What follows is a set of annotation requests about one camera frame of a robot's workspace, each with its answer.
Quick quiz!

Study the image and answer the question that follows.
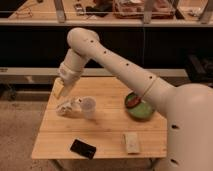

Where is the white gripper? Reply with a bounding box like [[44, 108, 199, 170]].
[[53, 63, 82, 98]]

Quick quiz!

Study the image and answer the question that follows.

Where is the small labelled clear bottle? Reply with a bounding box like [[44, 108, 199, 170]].
[[55, 98, 81, 117]]

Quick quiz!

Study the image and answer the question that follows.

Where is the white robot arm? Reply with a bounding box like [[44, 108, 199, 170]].
[[53, 27, 213, 171]]

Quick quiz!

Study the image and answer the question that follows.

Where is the wooden folding table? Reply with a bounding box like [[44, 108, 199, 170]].
[[32, 77, 166, 159]]

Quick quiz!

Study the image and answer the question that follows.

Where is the black smartphone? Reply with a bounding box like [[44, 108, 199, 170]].
[[70, 139, 96, 159]]

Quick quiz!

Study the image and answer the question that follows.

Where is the metal shelf rack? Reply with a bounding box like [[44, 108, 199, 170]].
[[0, 0, 213, 27]]

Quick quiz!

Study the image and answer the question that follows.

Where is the green bowl with food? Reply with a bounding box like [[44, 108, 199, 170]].
[[124, 92, 154, 120]]

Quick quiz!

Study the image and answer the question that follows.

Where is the dark object on shelf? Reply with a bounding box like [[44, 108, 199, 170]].
[[86, 3, 112, 17]]

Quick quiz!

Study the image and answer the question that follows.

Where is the beige sponge block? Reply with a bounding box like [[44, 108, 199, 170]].
[[124, 132, 140, 154]]

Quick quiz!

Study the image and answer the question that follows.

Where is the red tray on shelf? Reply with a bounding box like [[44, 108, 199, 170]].
[[113, 0, 175, 18]]

